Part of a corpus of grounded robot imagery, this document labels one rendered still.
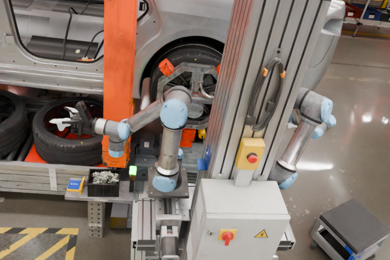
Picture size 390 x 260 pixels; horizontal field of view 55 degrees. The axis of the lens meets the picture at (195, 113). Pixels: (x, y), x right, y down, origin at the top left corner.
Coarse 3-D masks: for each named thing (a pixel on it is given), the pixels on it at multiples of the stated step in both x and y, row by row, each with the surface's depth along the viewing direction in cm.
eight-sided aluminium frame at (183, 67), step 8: (184, 64) 261; (192, 64) 264; (200, 64) 265; (176, 72) 262; (200, 72) 263; (208, 72) 263; (216, 72) 263; (160, 80) 267; (168, 80) 266; (160, 88) 271; (160, 96) 273; (192, 120) 295; (208, 120) 289; (192, 128) 292; (200, 128) 292
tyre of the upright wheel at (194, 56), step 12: (168, 48) 282; (180, 48) 274; (192, 48) 272; (204, 48) 274; (216, 48) 285; (156, 60) 286; (168, 60) 267; (180, 60) 266; (192, 60) 267; (204, 60) 267; (216, 60) 269; (156, 72) 272; (156, 84) 277; (156, 96) 283
